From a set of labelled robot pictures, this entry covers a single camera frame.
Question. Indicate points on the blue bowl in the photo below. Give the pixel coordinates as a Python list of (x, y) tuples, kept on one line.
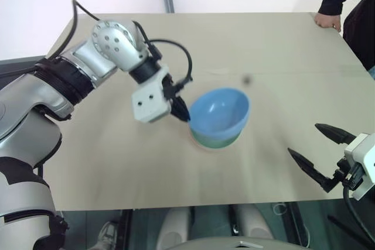
[(219, 112)]

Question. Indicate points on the bystander's black clothed torso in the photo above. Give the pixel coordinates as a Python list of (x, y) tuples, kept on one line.
[(361, 33)]

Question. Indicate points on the grey sneaker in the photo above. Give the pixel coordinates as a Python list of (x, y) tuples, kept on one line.
[(106, 235)]

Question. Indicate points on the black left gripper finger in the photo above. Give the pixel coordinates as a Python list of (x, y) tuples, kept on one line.
[(175, 109), (183, 111)]

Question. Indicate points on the silver left robot leg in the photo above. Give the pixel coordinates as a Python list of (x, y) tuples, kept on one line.
[(173, 229)]

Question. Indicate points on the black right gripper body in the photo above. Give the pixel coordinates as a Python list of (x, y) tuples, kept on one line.
[(350, 174)]

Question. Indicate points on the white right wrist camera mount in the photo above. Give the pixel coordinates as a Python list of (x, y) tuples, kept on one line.
[(361, 159)]

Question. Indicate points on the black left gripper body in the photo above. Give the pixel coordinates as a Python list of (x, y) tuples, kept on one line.
[(169, 87)]

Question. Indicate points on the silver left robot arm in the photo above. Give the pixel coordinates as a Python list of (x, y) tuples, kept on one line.
[(102, 54)]

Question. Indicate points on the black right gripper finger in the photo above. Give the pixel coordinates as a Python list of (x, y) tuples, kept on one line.
[(310, 169), (334, 133)]

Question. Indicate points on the silver robot leg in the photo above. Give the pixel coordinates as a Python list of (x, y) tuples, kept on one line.
[(173, 229), (253, 222)]

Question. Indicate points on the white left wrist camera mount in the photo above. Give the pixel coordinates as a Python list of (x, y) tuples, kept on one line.
[(148, 102)]

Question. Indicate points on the silver right robot leg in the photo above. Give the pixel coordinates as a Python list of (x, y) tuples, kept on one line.
[(253, 222)]

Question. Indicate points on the green bowl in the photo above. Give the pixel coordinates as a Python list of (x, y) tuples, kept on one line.
[(214, 141)]

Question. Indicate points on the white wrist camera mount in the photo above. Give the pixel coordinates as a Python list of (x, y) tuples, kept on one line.
[(148, 102), (361, 159)]

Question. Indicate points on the bystander's bare hand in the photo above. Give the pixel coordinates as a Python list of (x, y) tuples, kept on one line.
[(328, 21)]

